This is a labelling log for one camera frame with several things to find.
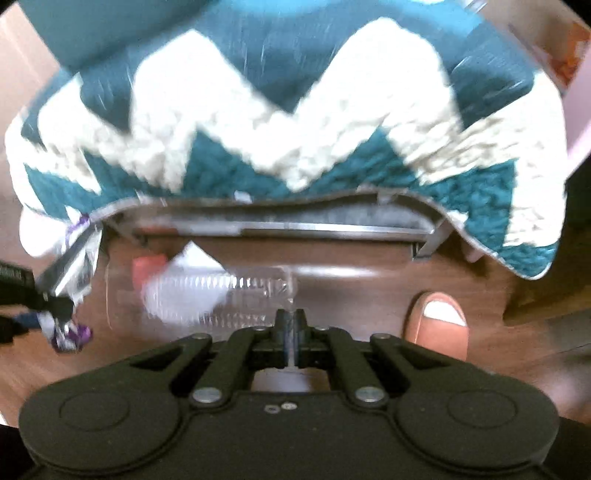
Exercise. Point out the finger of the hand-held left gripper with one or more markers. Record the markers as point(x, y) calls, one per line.
point(11, 328)
point(41, 302)

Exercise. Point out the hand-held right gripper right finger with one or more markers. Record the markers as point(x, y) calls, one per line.
point(301, 325)

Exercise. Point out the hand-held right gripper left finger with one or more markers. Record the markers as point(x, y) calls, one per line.
point(282, 325)

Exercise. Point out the silver purple wrapper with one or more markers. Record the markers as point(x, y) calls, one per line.
point(69, 332)

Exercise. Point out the clear plastic bottle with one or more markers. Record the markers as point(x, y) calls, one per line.
point(217, 295)

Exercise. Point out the white paper piece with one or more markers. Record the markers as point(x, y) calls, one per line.
point(194, 258)

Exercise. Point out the brown open-toe slipper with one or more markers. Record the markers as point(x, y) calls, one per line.
point(436, 330)

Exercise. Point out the person's white-socked foot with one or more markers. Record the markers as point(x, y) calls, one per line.
point(444, 310)

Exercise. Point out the teal and cream zigzag blanket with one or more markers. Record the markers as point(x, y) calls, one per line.
point(300, 106)

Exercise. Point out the metal bed frame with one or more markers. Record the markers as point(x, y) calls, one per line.
point(286, 226)

